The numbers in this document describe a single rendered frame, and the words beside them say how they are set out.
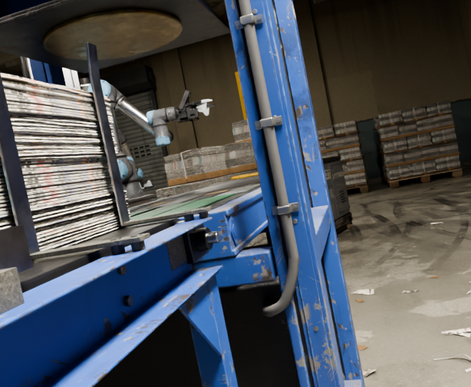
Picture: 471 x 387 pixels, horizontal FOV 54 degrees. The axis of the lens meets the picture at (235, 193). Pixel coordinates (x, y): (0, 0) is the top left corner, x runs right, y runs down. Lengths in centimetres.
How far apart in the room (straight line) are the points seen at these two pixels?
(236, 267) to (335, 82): 935
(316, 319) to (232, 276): 18
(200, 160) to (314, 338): 254
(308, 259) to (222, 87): 974
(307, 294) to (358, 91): 932
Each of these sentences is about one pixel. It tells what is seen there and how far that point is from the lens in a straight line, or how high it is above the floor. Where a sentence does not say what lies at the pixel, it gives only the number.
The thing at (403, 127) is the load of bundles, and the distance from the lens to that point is 846.
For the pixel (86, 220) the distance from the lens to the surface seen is 81.
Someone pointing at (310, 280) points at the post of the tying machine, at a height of 63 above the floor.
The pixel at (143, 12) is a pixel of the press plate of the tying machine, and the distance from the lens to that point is 125.
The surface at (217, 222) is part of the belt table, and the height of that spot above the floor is 77.
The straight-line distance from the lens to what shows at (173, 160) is 353.
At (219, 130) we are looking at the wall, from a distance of 1051.
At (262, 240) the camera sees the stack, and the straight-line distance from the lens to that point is 385.
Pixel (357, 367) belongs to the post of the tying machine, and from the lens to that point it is 164.
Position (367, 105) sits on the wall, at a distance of 1013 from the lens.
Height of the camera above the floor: 87
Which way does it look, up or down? 3 degrees down
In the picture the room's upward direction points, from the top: 11 degrees counter-clockwise
